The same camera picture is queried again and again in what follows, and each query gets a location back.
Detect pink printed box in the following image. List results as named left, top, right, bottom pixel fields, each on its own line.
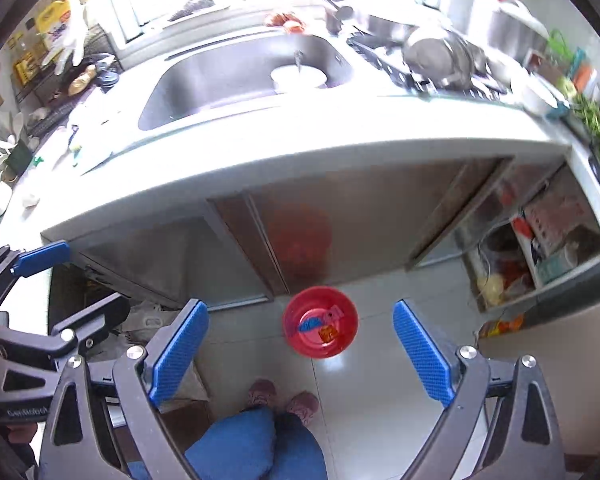
left=522, top=187, right=593, bottom=246

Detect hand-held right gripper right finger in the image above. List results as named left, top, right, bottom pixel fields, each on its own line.
left=391, top=299, right=568, bottom=480

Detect person's leg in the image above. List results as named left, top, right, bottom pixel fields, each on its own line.
left=130, top=405, right=276, bottom=480
left=267, top=412, right=328, bottom=480

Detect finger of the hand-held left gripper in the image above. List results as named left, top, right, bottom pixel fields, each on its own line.
left=0, top=240, right=72, bottom=321
left=0, top=292, right=132, bottom=371

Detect white rubber glove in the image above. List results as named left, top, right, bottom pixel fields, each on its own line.
left=40, top=0, right=88, bottom=76

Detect dark steel wool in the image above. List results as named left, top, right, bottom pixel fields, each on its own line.
left=167, top=0, right=216, bottom=23

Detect person's left shoe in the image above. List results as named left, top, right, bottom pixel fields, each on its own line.
left=247, top=379, right=278, bottom=408

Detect steel rice cooker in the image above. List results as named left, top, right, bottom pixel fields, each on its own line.
left=467, top=0, right=551, bottom=61

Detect person's left hand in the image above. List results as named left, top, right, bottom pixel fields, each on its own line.
left=2, top=422, right=37, bottom=461

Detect green plastic basket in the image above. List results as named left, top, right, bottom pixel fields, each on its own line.
left=547, top=27, right=573, bottom=58

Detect dark round lump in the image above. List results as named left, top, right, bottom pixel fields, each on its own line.
left=82, top=52, right=121, bottom=92

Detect orange packet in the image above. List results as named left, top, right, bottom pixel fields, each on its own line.
left=480, top=316, right=525, bottom=338

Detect green leafy vegetables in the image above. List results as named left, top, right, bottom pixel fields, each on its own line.
left=570, top=95, right=600, bottom=161

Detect teal box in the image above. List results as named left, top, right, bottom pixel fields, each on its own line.
left=535, top=250, right=578, bottom=283

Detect black dish rack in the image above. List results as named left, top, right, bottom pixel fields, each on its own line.
left=347, top=32, right=511, bottom=98

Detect person's right leg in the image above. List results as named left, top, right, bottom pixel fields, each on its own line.
left=267, top=412, right=328, bottom=480

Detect white bowl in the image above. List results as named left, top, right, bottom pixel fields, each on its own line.
left=512, top=72, right=568, bottom=118
left=270, top=64, right=328, bottom=93
left=482, top=52, right=523, bottom=86

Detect stainless steel sink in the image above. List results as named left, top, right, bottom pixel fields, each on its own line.
left=137, top=29, right=356, bottom=133

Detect white rice paddle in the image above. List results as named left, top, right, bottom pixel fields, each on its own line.
left=0, top=112, right=31, bottom=171

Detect person's right shoe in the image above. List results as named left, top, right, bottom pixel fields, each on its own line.
left=286, top=391, right=321, bottom=428

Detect yellow detergent bottle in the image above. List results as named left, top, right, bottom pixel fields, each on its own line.
left=35, top=0, right=86, bottom=51

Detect orange cutting boards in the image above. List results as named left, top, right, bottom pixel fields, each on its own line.
left=570, top=47, right=600, bottom=96

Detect white plastic sheet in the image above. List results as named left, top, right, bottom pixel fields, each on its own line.
left=55, top=97, right=131, bottom=171

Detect steel steamer pot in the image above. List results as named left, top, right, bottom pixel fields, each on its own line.
left=365, top=12, right=421, bottom=43

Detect yellow round bag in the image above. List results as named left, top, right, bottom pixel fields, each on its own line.
left=477, top=272, right=508, bottom=306

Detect red plastic bin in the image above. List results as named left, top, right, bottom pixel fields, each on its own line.
left=281, top=286, right=359, bottom=359

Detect black wire rack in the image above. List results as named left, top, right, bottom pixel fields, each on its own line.
left=10, top=22, right=123, bottom=133

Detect person's shoe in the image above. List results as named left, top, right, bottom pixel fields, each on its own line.
left=247, top=379, right=278, bottom=408
left=286, top=391, right=321, bottom=428

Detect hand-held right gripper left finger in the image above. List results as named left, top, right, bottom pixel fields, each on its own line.
left=37, top=299, right=211, bottom=480

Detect person's left leg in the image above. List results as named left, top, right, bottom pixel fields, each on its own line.
left=130, top=405, right=276, bottom=480

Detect steel mixing bowl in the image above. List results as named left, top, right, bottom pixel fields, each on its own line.
left=402, top=25, right=486, bottom=88

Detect frosted cabinet door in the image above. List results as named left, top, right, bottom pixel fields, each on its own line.
left=407, top=157, right=516, bottom=268
left=42, top=212, right=276, bottom=311
left=247, top=157, right=503, bottom=293

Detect oil bottle yellow label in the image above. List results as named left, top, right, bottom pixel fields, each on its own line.
left=11, top=47, right=43, bottom=86

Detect orange rag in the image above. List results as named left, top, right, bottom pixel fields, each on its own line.
left=264, top=10, right=306, bottom=36

